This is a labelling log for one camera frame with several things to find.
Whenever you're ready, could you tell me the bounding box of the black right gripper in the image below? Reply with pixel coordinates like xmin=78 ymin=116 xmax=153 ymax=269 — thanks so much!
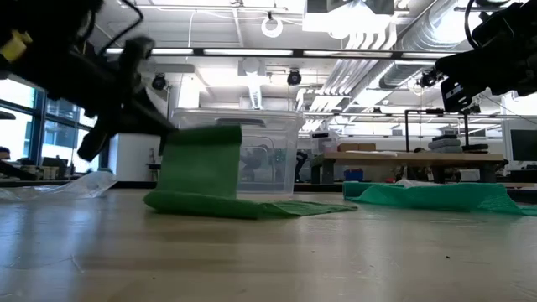
xmin=435 ymin=41 xmax=537 ymax=98

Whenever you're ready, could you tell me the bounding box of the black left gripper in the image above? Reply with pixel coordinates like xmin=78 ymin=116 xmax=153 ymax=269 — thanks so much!
xmin=0 ymin=35 xmax=180 ymax=163

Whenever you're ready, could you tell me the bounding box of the green elastic bandage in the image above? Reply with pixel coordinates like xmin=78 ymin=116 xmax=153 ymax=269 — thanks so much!
xmin=142 ymin=124 xmax=537 ymax=221

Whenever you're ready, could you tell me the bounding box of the flat clear plastic bag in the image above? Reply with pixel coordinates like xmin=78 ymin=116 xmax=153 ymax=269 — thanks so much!
xmin=0 ymin=170 xmax=119 ymax=202

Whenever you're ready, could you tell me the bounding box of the black computer monitor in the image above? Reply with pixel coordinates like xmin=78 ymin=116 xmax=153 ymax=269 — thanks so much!
xmin=509 ymin=128 xmax=537 ymax=163

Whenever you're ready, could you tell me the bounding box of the blue framed window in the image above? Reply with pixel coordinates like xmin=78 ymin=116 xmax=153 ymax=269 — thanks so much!
xmin=0 ymin=77 xmax=100 ymax=175

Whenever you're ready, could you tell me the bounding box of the grey folded stack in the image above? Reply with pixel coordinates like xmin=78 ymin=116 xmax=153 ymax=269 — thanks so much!
xmin=428 ymin=133 xmax=463 ymax=154

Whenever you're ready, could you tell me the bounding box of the black office desk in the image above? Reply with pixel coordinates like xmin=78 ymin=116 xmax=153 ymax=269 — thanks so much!
xmin=0 ymin=155 xmax=75 ymax=181

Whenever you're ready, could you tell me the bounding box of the wooden workbench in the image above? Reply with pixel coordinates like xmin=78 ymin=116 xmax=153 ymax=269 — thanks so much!
xmin=312 ymin=150 xmax=508 ymax=185

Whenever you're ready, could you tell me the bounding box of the long ceiling light strip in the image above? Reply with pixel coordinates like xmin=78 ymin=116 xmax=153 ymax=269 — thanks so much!
xmin=104 ymin=47 xmax=462 ymax=59

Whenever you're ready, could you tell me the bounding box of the clear plastic storage box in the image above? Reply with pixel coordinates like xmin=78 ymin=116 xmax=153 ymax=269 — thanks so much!
xmin=169 ymin=107 xmax=306 ymax=199

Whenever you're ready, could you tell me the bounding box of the white ceiling unit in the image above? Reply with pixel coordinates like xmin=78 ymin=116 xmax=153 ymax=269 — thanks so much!
xmin=301 ymin=0 xmax=398 ymax=34

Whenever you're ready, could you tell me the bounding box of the brown cardboard box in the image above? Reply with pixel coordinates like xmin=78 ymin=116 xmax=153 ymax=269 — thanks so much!
xmin=338 ymin=143 xmax=378 ymax=153

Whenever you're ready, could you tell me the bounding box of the white machine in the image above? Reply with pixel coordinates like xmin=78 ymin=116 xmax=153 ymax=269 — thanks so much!
xmin=310 ymin=129 xmax=339 ymax=155

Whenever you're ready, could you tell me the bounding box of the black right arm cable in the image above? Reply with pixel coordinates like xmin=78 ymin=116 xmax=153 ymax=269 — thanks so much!
xmin=463 ymin=0 xmax=482 ymax=49

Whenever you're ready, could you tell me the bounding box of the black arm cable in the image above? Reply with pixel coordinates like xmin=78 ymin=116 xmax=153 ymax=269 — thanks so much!
xmin=463 ymin=0 xmax=482 ymax=49
xmin=96 ymin=0 xmax=144 ymax=58

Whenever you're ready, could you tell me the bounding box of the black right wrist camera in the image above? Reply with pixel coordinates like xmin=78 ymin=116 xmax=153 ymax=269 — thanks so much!
xmin=440 ymin=77 xmax=477 ymax=113

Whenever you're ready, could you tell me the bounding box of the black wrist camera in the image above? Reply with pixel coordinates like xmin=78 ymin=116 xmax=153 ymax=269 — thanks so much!
xmin=119 ymin=36 xmax=157 ymax=101
xmin=440 ymin=77 xmax=477 ymax=113

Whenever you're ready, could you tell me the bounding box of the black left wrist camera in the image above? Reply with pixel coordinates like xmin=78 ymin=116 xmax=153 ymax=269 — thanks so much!
xmin=119 ymin=36 xmax=157 ymax=101

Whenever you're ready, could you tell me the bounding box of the silver ventilation duct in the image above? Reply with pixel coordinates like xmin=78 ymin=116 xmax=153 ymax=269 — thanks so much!
xmin=379 ymin=0 xmax=476 ymax=90

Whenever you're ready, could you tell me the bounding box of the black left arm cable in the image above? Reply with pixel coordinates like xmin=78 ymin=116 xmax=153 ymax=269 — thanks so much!
xmin=96 ymin=0 xmax=144 ymax=58

